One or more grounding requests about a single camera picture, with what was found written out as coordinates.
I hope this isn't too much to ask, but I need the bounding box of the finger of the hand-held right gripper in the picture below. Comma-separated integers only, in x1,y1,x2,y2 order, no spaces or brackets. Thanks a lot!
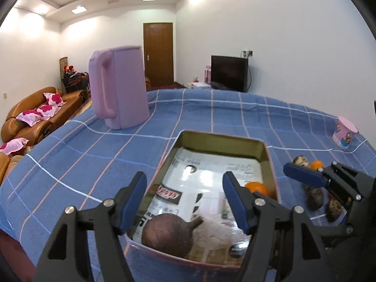
283,162,376,205

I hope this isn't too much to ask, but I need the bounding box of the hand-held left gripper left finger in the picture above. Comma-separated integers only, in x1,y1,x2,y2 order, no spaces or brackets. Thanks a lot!
34,171,148,282

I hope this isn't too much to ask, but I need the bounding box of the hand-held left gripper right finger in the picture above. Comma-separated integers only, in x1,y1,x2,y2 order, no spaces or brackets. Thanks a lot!
222,171,343,282

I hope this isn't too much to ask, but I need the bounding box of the rectangular metal tin box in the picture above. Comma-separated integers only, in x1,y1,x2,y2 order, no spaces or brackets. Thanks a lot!
123,129,283,272

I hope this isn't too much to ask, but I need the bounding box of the printed paper sheet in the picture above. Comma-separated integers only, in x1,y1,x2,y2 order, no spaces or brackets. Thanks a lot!
133,147,264,266

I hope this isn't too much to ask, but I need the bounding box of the brown round mangosteen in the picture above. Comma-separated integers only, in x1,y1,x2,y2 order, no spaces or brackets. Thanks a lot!
141,214,204,257

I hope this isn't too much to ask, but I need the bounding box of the pink cartoon mug with lid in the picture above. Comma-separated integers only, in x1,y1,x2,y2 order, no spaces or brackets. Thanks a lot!
332,116,359,153

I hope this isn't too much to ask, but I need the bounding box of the blue checked tablecloth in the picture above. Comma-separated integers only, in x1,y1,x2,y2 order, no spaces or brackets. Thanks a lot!
0,88,376,282

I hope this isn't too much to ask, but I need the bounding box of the pink electric kettle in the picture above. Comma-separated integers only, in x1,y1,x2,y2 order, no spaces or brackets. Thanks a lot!
88,45,150,130

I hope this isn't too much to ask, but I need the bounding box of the long brown leather sofa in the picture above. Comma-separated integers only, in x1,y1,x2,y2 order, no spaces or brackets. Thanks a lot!
1,86,86,145

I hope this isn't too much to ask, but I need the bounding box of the flat white box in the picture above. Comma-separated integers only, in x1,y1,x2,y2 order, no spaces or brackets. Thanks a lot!
190,80,212,90

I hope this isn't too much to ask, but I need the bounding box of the pink flowered pillow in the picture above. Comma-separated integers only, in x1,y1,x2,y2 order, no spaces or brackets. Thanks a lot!
43,92,66,106
0,137,29,156
35,104,60,121
16,110,42,127

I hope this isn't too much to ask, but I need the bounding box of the black television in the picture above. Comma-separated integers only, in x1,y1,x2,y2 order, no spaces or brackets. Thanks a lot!
211,55,249,92

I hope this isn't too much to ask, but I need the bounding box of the brown leather armchair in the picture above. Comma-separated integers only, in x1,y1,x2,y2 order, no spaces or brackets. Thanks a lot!
0,145,28,184

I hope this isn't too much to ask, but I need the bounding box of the dark rack with clutter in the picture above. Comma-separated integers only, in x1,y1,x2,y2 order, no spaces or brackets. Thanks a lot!
61,65,90,95

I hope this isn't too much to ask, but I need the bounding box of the brown wooden door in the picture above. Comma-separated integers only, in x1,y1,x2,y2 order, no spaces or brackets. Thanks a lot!
143,22,175,88

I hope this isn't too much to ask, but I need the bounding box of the black power cable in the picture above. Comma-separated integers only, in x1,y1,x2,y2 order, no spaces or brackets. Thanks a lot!
247,56,253,92

